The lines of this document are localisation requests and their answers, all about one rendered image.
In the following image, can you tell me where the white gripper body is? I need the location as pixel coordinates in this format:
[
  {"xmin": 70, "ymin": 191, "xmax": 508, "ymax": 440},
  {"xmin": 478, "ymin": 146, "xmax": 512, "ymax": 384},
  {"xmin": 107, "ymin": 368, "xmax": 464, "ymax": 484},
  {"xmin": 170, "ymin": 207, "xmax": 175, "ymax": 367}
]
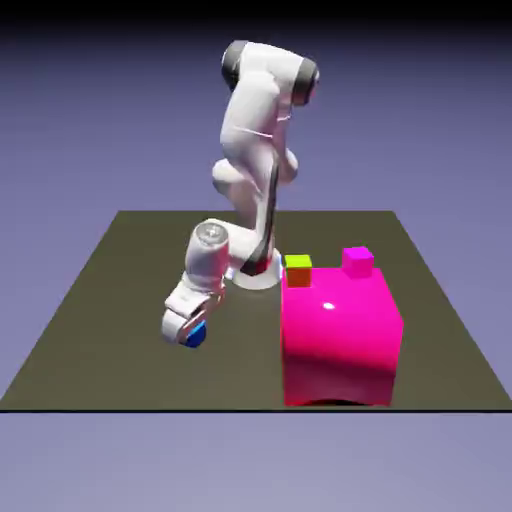
[{"xmin": 160, "ymin": 307, "xmax": 209, "ymax": 345}]

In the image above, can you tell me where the small blue cube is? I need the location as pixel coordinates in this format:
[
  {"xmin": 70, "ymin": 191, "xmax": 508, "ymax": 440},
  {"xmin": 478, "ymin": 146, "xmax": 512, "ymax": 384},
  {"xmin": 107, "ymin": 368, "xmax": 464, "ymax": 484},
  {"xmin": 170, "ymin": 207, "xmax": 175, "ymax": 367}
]
[{"xmin": 178, "ymin": 322, "xmax": 208, "ymax": 349}]

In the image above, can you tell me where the small magenta cube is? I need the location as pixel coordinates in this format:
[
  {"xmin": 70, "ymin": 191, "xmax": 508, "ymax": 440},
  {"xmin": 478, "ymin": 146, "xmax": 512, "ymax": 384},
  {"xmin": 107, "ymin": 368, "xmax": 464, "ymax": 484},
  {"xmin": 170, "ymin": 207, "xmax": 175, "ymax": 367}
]
[{"xmin": 341, "ymin": 246, "xmax": 376, "ymax": 279}]

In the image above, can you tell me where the large pink box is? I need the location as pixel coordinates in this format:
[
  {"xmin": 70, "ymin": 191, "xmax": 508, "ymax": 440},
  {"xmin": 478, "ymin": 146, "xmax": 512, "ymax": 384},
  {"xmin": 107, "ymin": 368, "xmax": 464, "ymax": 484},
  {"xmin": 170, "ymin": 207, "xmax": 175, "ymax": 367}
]
[{"xmin": 280, "ymin": 266, "xmax": 405, "ymax": 408}]

